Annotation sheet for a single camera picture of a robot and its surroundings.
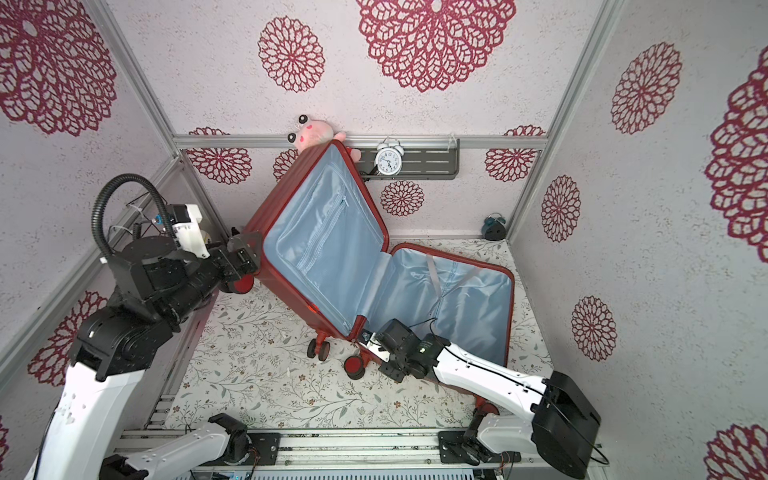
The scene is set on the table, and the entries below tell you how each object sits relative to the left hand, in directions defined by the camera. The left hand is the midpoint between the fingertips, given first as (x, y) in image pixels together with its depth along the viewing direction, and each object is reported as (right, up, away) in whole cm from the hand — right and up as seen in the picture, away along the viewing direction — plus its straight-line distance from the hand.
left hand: (244, 245), depth 58 cm
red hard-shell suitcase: (+12, 0, +17) cm, 21 cm away
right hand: (+28, -28, +23) cm, 46 cm away
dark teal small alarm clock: (+70, +11, +59) cm, 93 cm away
